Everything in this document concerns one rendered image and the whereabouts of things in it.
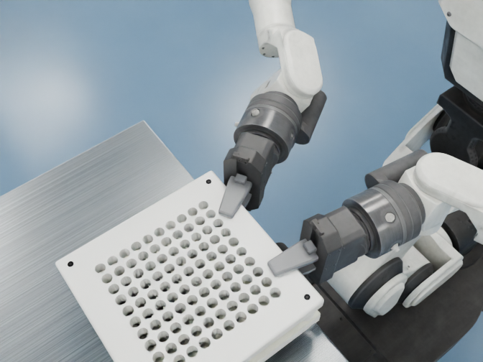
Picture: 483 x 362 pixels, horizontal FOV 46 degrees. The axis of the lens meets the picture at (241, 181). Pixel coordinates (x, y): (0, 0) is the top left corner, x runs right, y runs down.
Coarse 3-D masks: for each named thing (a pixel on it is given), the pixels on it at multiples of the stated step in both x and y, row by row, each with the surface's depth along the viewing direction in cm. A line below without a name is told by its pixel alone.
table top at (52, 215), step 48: (144, 144) 97; (48, 192) 92; (96, 192) 92; (144, 192) 92; (0, 240) 87; (48, 240) 87; (0, 288) 83; (48, 288) 83; (0, 336) 78; (48, 336) 78; (96, 336) 78
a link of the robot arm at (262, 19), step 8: (256, 0) 93; (264, 0) 92; (272, 0) 92; (280, 0) 92; (288, 0) 93; (256, 8) 93; (264, 8) 92; (272, 8) 91; (280, 8) 91; (288, 8) 92; (256, 16) 93; (264, 16) 91; (272, 16) 91; (280, 16) 91; (288, 16) 92; (256, 24) 93; (264, 24) 91; (256, 32) 94
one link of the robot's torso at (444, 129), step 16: (448, 96) 99; (464, 96) 98; (448, 112) 100; (464, 112) 97; (480, 112) 96; (448, 128) 102; (464, 128) 99; (480, 128) 96; (432, 144) 109; (448, 144) 105; (464, 144) 101; (464, 160) 103
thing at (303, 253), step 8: (304, 240) 73; (288, 248) 72; (296, 248) 72; (304, 248) 72; (312, 248) 71; (280, 256) 71; (288, 256) 71; (296, 256) 71; (304, 256) 71; (312, 256) 71; (272, 264) 71; (280, 264) 71; (288, 264) 71; (296, 264) 71; (304, 264) 71; (272, 272) 71; (280, 272) 70
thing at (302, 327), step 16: (192, 256) 77; (240, 272) 76; (144, 288) 76; (144, 304) 74; (192, 304) 75; (192, 320) 72; (240, 320) 72; (144, 336) 73; (288, 336) 71; (192, 352) 72; (272, 352) 71
